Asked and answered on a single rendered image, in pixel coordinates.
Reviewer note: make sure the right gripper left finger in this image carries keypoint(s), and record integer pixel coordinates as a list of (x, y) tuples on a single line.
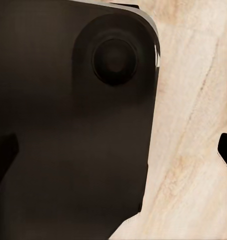
[(9, 148)]

